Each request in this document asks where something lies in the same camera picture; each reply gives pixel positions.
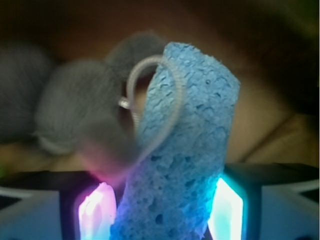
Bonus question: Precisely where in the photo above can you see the gripper right finger glowing cyan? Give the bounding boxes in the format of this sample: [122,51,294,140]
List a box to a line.
[204,163,320,240]

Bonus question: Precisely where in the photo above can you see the blue sponge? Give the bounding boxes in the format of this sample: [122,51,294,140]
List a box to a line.
[110,42,240,240]

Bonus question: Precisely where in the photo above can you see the brown paper bag bin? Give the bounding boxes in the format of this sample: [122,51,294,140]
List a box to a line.
[0,0,320,167]

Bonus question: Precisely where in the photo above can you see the gripper left finger glowing pink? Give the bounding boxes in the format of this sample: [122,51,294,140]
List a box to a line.
[0,170,117,240]

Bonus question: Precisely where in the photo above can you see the grey plush bunny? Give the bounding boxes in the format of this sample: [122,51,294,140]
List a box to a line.
[0,32,168,181]

